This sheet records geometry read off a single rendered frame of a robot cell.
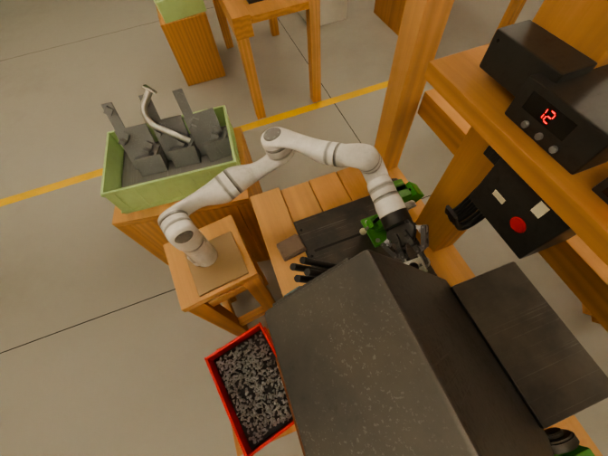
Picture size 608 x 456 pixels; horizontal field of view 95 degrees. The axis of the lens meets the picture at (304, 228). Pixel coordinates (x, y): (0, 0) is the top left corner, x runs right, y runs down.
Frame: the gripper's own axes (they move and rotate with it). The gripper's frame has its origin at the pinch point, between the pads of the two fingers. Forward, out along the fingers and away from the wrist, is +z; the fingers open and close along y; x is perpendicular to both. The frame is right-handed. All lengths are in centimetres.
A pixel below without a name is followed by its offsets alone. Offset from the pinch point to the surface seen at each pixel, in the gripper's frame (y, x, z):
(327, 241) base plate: -36.7, 17.3, -19.3
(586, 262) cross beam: 29.4, 17.8, 13.5
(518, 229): 23.3, -3.8, 0.5
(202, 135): -74, 2, -94
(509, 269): 16.3, 10.8, 9.2
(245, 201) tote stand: -72, 14, -56
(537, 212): 27.3, -7.2, -1.4
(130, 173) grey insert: -108, -22, -91
